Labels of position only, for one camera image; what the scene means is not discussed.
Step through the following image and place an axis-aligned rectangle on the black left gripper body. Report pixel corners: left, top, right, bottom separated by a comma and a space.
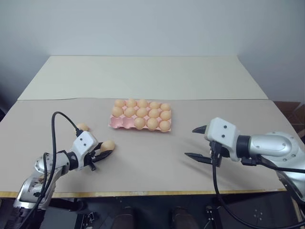
83, 148, 101, 171

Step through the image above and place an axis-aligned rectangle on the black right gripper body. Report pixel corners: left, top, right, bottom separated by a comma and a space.
203, 135, 226, 167

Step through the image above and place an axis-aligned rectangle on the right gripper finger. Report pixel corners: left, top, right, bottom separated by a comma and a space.
184, 152, 212, 165
192, 124, 210, 137

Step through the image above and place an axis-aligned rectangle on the pink egg tray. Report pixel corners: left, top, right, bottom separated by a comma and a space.
108, 101, 173, 133

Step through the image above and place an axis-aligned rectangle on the small black device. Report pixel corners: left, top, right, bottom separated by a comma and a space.
205, 206, 215, 222

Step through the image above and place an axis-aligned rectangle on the dark rounded shape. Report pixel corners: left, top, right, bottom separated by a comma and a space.
113, 206, 142, 229
169, 206, 198, 229

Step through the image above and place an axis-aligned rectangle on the black panel with white dots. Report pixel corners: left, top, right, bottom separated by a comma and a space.
218, 192, 300, 229

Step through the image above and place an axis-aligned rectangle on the brown cardboard box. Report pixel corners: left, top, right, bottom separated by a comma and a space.
273, 101, 305, 144

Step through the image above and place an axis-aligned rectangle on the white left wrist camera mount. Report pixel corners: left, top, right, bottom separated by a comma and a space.
72, 130, 99, 171

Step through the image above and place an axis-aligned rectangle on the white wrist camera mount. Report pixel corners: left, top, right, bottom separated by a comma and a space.
205, 117, 241, 162
72, 130, 99, 171

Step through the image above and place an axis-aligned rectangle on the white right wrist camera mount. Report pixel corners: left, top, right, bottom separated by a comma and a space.
205, 117, 241, 162

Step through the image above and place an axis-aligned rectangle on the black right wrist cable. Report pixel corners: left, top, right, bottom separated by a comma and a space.
209, 141, 305, 229

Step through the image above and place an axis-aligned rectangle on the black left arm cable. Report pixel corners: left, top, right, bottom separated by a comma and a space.
14, 111, 83, 229

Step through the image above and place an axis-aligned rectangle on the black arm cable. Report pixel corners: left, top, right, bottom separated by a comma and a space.
240, 156, 305, 174
14, 111, 83, 229

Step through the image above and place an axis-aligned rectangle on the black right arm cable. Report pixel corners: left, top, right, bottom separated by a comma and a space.
240, 156, 305, 174

